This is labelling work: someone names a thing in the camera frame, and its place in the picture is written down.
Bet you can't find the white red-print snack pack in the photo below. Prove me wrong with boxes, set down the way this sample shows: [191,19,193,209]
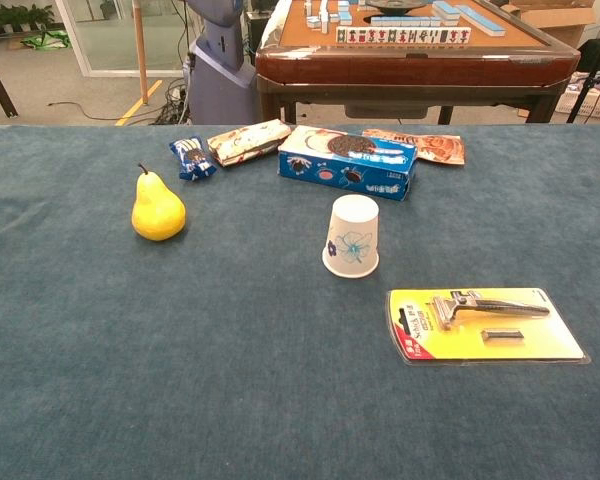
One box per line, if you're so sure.
[206,118,293,168]

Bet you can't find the tangled floor cable bundle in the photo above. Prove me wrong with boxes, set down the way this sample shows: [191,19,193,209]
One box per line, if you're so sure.
[152,79,191,126]

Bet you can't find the small blue Oreo packet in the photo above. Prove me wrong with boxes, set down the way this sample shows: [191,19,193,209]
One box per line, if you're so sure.
[168,135,217,183]

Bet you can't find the wooden pole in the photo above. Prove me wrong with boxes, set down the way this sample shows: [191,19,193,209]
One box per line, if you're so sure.
[131,0,150,106]

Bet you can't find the black tripod stand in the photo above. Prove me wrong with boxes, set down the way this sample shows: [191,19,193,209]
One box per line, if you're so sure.
[565,34,600,124]

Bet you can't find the thin black floor cable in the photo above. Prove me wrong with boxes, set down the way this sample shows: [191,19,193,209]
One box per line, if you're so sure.
[47,101,156,123]

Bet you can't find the blue Oreo cookie box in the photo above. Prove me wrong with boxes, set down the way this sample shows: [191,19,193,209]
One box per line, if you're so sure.
[277,124,419,202]

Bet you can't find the upright mahjong tile row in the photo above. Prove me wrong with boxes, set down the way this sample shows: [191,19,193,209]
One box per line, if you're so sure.
[335,25,472,50]

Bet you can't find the green bag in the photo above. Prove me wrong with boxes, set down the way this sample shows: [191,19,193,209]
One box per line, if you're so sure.
[19,29,71,51]

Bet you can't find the blue-backed mahjong tile row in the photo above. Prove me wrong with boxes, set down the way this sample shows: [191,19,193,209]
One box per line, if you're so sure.
[370,14,444,28]
[454,3,506,37]

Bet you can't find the blue felt table cover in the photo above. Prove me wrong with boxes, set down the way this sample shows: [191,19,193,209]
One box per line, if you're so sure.
[0,123,600,480]

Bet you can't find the white paper cup blue flower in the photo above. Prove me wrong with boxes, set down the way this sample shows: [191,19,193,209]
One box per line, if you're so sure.
[321,194,381,280]

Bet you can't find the brown mahjong table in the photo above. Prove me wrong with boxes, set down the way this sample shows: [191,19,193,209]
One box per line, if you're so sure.
[254,0,581,126]

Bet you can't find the cardboard box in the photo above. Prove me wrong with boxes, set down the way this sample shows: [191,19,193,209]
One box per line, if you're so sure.
[509,0,600,49]

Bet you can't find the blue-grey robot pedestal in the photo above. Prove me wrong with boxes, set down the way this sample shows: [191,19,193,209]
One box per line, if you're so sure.
[184,0,259,125]

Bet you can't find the yellow razor blister pack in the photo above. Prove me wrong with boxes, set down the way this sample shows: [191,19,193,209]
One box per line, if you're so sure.
[386,287,592,367]

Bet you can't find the yellow pear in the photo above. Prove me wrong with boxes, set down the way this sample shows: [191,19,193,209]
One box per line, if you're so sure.
[131,162,187,242]

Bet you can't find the potted green plants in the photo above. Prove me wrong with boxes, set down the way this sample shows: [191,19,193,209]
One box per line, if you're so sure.
[0,3,56,49]

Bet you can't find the black table leg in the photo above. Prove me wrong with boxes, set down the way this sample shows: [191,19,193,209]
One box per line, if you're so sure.
[0,43,20,119]

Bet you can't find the orange snack pouch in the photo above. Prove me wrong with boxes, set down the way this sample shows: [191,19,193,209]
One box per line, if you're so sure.
[361,128,467,167]

